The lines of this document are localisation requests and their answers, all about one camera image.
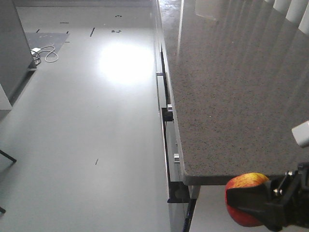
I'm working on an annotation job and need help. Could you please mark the white power adapter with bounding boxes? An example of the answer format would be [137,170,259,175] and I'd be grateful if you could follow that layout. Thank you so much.
[31,48,41,54]

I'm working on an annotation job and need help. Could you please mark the grey refrigerator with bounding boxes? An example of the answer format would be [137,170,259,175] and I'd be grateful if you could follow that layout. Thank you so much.
[0,0,36,105]

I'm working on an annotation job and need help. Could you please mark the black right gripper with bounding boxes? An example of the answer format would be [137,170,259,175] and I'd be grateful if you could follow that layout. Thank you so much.
[226,162,309,232]

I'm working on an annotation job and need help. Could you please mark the red yellow apple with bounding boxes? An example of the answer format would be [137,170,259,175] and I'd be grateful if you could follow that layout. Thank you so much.
[225,172,269,227]

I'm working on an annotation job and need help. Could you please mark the white cable on floor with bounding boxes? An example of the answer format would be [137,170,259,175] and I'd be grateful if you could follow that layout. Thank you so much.
[33,45,59,63]

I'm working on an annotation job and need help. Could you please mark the grey kitchen island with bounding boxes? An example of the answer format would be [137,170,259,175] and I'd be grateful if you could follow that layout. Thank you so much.
[159,0,309,232]

